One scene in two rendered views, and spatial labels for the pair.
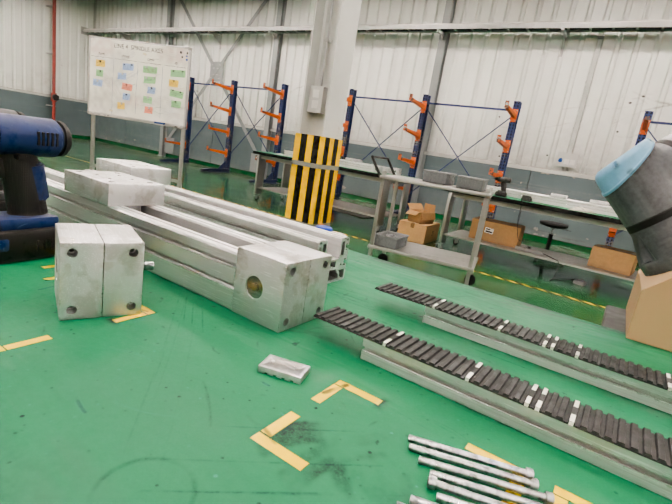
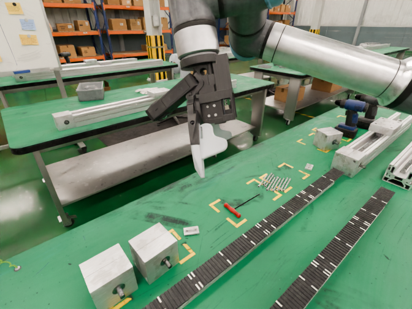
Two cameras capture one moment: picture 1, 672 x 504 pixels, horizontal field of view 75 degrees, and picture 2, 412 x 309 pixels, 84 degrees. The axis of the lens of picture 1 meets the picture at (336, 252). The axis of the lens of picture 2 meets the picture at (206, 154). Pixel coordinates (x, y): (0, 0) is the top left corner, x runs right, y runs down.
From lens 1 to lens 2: 1.10 m
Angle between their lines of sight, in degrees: 98
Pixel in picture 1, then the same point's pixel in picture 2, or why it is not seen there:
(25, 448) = (275, 147)
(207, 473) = (274, 159)
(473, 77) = not seen: outside the picture
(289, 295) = (335, 160)
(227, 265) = not seen: hidden behind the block
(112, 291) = (320, 143)
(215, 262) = not seen: hidden behind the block
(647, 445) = (290, 203)
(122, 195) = (374, 128)
